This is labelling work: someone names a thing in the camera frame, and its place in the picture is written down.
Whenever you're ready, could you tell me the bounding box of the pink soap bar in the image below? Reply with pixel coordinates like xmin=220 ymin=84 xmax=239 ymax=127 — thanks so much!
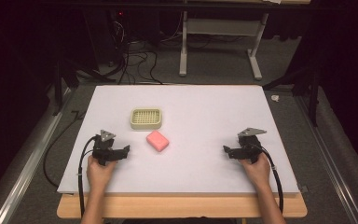
xmin=145 ymin=129 xmax=171 ymax=153

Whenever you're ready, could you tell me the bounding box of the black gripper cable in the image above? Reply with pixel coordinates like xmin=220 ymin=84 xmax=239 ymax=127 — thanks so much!
xmin=255 ymin=143 xmax=285 ymax=215
xmin=77 ymin=135 xmax=98 ymax=217

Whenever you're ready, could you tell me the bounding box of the person's right hand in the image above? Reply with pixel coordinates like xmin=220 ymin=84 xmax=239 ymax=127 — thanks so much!
xmin=240 ymin=153 xmax=272 ymax=189

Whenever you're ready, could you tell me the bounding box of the white table cover board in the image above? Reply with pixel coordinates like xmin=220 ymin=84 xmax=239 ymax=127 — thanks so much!
xmin=56 ymin=84 xmax=300 ymax=196

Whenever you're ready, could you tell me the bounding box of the white metal desk frame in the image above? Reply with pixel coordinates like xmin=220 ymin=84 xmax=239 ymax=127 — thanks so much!
xmin=178 ymin=10 xmax=270 ymax=81

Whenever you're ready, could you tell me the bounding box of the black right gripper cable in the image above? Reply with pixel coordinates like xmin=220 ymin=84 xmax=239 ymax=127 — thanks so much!
xmin=255 ymin=143 xmax=285 ymax=215

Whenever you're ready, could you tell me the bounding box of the black metal stand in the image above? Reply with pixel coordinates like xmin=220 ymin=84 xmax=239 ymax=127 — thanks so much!
xmin=53 ymin=58 xmax=117 ymax=117
xmin=262 ymin=61 xmax=322 ymax=128

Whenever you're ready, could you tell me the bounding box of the aluminium floor rail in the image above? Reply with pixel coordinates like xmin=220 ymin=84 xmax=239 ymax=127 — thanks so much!
xmin=0 ymin=88 xmax=76 ymax=224
xmin=294 ymin=92 xmax=358 ymax=224

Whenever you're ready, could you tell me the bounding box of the dark computer tower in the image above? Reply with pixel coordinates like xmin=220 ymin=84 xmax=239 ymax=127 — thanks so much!
xmin=83 ymin=8 xmax=130 ymax=67

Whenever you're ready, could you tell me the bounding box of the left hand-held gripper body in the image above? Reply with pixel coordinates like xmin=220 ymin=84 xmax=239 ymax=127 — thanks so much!
xmin=91 ymin=129 xmax=121 ymax=166

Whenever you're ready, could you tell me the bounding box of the person's left hand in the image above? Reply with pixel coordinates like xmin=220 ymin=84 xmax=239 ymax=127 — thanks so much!
xmin=86 ymin=154 xmax=117 ymax=189

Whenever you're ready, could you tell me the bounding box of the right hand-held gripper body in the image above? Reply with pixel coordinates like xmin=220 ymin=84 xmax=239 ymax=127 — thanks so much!
xmin=237 ymin=126 xmax=268 ymax=164

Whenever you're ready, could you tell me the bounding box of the wooden table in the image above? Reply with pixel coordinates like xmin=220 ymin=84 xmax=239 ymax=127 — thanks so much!
xmin=56 ymin=191 xmax=309 ymax=219

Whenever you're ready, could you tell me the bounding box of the long black floor cable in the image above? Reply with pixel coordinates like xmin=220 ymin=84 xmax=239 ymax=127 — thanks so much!
xmin=42 ymin=109 xmax=88 ymax=189

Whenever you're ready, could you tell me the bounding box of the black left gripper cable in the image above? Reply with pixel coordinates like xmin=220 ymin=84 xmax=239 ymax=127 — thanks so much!
xmin=77 ymin=135 xmax=98 ymax=217

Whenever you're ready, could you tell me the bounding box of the tangle of black floor cables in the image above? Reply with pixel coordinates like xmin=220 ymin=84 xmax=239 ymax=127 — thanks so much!
xmin=107 ymin=20 xmax=165 ymax=86

